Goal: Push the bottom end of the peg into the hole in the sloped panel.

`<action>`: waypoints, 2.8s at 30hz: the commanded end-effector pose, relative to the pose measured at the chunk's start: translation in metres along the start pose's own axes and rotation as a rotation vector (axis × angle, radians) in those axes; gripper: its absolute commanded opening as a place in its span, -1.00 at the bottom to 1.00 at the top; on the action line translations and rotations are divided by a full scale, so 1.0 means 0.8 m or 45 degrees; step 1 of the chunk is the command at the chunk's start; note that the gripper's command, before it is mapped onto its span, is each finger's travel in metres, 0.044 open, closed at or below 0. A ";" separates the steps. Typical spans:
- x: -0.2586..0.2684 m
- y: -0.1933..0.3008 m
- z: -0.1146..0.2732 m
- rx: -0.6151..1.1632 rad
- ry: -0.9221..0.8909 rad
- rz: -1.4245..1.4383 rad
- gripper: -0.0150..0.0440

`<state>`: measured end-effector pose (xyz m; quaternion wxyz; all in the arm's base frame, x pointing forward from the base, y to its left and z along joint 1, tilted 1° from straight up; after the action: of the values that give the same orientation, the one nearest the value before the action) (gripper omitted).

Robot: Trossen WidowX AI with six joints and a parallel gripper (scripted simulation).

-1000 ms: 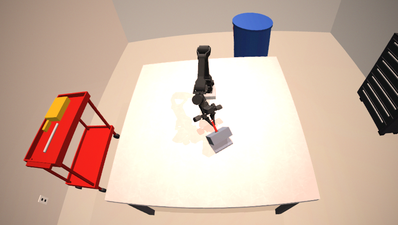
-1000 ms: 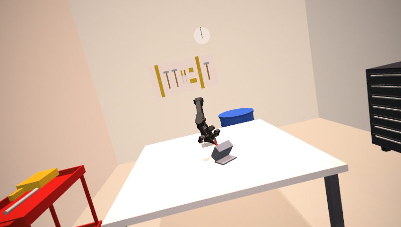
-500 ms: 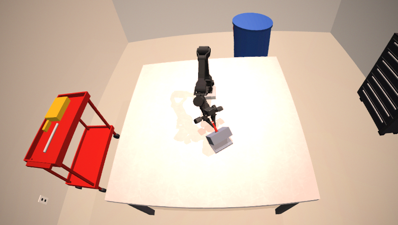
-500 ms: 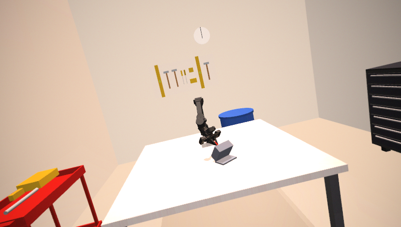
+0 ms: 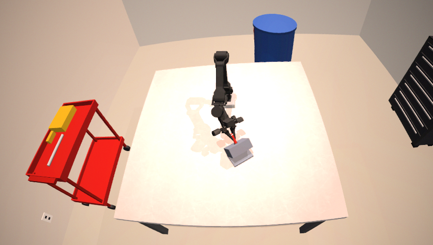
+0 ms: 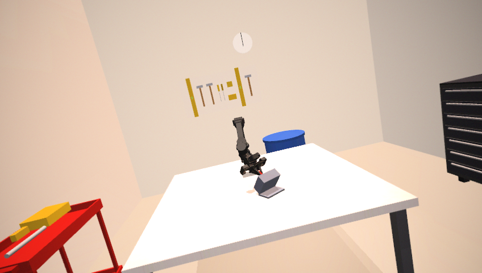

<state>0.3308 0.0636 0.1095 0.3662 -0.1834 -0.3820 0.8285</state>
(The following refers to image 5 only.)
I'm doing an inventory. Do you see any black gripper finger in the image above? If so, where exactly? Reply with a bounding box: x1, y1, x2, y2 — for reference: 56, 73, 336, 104
222, 130, 234, 141
230, 126, 237, 139

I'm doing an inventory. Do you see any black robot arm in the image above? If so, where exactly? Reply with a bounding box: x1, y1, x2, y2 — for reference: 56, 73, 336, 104
211, 51, 237, 128

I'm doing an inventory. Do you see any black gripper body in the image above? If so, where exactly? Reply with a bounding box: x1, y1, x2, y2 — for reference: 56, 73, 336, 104
211, 113, 244, 136

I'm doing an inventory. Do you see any pale lavender flat panel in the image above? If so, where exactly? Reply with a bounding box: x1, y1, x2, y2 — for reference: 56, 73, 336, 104
224, 138, 254, 167

